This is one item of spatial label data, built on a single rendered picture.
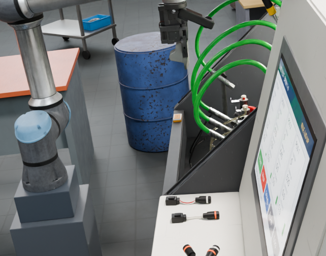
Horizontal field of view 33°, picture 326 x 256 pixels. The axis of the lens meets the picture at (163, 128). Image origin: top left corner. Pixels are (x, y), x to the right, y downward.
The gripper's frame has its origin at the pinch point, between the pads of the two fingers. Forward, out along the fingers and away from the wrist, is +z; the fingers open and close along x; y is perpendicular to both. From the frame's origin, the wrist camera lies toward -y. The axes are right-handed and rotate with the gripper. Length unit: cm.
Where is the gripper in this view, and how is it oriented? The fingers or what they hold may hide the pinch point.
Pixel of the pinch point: (187, 65)
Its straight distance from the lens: 172.5
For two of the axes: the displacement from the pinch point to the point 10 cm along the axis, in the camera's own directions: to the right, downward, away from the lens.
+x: -0.7, 4.3, -9.0
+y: -9.9, 0.7, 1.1
